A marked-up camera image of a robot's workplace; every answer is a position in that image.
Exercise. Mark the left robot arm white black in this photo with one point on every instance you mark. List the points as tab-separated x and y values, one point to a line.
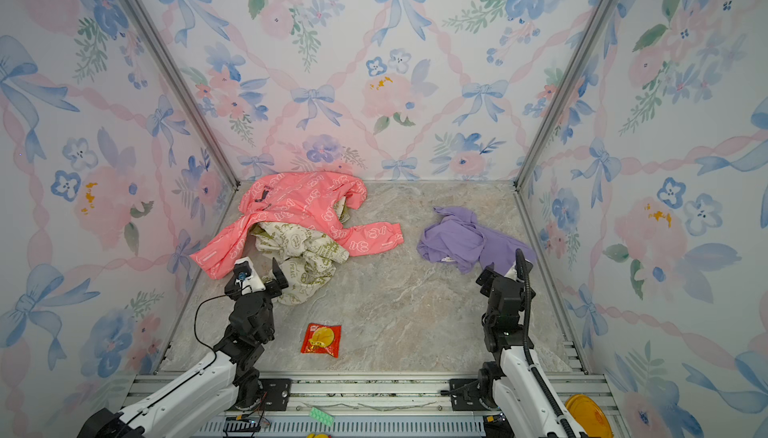
226	377

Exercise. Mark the green small plastic piece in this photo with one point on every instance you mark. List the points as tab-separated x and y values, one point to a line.
322	417

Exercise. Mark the yellow round object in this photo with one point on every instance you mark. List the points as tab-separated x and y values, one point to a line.
590	416

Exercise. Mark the aluminium corner post left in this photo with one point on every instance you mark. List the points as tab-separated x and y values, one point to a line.
174	78

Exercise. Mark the aluminium corner post right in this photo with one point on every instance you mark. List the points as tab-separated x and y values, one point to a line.
572	73

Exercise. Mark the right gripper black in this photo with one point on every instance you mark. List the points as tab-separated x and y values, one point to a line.
494	277

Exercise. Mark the red snack packet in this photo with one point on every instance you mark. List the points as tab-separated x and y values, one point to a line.
322	339

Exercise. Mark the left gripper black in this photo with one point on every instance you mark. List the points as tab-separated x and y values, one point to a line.
275	290

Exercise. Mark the aluminium corner post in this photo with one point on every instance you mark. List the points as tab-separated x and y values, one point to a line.
174	78
572	73

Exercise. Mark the purple t-shirt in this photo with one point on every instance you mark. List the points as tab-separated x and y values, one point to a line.
459	239

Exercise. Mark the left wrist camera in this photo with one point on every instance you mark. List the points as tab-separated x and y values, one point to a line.
246	278

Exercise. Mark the cream green patterned cloth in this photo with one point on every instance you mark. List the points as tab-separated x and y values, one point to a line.
307	258

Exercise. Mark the pink patterned cloth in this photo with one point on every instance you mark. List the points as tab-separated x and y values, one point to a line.
305	199

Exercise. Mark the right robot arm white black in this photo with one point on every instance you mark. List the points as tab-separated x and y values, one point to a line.
513	381

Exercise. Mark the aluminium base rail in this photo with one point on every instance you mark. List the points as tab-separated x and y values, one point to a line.
363	405

